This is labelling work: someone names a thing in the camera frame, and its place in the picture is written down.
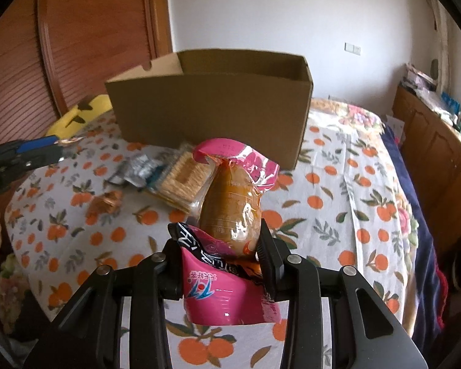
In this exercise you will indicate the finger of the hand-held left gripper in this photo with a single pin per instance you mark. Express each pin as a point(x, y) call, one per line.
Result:
point(27, 163)
point(38, 144)

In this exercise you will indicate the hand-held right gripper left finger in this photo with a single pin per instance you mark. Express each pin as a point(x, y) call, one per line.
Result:
point(173, 276)

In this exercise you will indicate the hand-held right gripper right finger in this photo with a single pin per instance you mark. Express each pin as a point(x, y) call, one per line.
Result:
point(272, 273)

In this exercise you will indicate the copper foil wrapper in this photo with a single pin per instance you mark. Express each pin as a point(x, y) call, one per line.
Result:
point(69, 142)
point(107, 201)

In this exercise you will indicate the pink braised egg packet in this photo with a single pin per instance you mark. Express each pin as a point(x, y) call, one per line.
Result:
point(226, 203)

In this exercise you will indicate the brown cardboard box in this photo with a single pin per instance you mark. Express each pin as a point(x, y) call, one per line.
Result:
point(215, 115)

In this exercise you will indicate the yellow plush toy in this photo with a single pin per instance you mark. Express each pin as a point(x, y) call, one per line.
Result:
point(80, 117)

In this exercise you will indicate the orange print tablecloth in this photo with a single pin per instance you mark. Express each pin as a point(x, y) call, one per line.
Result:
point(299, 200)

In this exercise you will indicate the clear cracker packet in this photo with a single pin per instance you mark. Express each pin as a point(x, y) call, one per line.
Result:
point(176, 178)

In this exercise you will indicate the silver blue snack packet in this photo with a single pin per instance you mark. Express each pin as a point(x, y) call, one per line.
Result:
point(138, 169)

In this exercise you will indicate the wooden slatted wardrobe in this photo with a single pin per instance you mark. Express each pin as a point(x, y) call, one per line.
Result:
point(100, 38)

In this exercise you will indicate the navy blue blanket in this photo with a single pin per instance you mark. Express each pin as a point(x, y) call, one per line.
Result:
point(426, 261)

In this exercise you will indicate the white box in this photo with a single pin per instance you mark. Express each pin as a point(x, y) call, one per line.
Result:
point(393, 127)

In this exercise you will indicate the wooden cabinet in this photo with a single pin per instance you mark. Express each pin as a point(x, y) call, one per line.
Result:
point(438, 153)

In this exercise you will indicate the white plastic bag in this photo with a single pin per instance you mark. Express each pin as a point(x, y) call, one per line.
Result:
point(436, 103)

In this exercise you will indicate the stack of boxes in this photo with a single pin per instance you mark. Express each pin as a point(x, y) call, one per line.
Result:
point(417, 77)

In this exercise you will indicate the blue bottles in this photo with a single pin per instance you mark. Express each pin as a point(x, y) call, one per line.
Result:
point(450, 102)

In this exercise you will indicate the round grey fan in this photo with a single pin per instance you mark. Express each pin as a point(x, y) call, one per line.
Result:
point(434, 67)

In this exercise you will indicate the pale curtain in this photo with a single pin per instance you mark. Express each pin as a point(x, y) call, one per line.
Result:
point(441, 46)

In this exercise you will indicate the white wall switch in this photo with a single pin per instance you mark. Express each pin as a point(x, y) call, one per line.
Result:
point(352, 47)

